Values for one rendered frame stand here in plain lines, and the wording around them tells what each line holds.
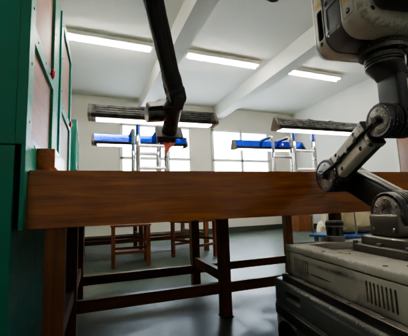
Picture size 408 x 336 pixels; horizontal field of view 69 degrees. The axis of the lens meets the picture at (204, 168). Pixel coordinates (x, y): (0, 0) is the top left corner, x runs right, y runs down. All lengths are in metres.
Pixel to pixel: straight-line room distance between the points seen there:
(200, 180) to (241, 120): 6.51
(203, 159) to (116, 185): 5.91
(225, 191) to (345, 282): 0.50
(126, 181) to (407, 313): 0.85
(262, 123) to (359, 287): 7.14
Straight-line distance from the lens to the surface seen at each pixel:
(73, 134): 4.11
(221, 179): 1.15
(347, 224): 4.21
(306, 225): 7.20
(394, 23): 1.07
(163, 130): 1.12
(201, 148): 6.95
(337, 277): 0.98
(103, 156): 6.45
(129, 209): 1.06
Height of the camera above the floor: 0.63
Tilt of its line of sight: 7 degrees up
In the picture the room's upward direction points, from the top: 2 degrees counter-clockwise
